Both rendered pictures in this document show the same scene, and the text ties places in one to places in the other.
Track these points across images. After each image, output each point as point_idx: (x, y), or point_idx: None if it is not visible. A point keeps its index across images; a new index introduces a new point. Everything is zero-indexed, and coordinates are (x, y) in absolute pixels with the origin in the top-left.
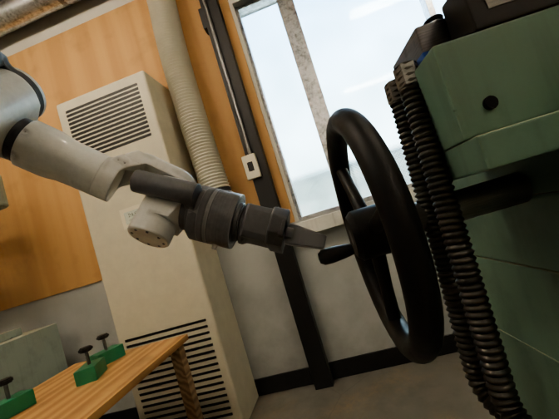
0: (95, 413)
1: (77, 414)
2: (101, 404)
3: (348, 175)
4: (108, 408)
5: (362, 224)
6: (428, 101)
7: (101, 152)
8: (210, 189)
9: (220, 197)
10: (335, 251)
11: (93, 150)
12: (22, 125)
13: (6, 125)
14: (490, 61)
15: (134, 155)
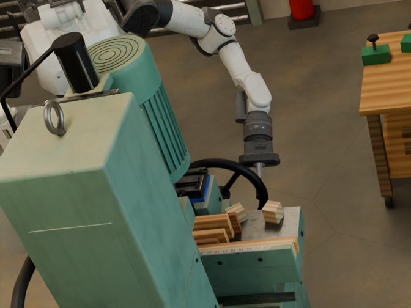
0: (380, 110)
1: (382, 99)
2: (389, 107)
3: (233, 176)
4: (393, 112)
5: None
6: None
7: (237, 70)
8: (248, 120)
9: (244, 128)
10: (255, 190)
11: (234, 69)
12: (219, 49)
13: (213, 51)
14: None
15: (240, 81)
